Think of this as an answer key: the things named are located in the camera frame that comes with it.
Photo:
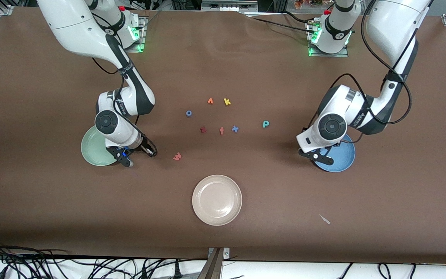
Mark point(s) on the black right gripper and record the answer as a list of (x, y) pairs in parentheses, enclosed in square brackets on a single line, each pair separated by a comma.
[(144, 145)]

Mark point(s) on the pink foam letter M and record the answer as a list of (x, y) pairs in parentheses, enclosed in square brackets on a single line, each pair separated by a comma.
[(177, 156)]

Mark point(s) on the teal foam letter P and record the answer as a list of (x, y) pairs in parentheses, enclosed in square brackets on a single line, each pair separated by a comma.
[(264, 124)]

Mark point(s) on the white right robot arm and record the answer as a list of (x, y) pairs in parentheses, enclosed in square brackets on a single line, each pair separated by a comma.
[(76, 27)]

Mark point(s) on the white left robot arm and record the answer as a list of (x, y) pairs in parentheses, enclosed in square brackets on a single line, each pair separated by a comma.
[(389, 23)]

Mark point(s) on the dark red foam letter Z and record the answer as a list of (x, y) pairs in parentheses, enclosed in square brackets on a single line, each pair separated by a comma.
[(203, 130)]

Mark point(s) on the light green plate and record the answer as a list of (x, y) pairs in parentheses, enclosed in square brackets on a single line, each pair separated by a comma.
[(91, 149)]

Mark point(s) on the beige plate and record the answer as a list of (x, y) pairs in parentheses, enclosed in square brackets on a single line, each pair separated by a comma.
[(217, 200)]

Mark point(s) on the blue foam letter X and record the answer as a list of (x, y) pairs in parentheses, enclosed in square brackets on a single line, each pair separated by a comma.
[(235, 129)]

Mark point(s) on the yellow foam letter K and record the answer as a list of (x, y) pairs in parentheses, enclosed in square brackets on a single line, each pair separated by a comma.
[(226, 102)]

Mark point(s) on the small white paper scrap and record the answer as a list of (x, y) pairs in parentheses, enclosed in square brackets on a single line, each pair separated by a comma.
[(325, 220)]

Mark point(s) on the blue plate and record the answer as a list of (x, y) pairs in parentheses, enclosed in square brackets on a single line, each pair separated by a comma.
[(343, 155)]

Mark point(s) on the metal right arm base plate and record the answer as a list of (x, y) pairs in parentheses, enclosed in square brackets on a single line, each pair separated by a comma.
[(143, 38)]

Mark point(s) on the metal table edge bracket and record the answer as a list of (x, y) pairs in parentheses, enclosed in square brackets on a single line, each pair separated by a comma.
[(217, 257)]

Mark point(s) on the aluminium frame profile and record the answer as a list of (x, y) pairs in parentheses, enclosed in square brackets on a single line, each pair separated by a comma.
[(227, 6)]

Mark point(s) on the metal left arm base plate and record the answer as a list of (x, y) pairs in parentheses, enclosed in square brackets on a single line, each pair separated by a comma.
[(343, 55)]

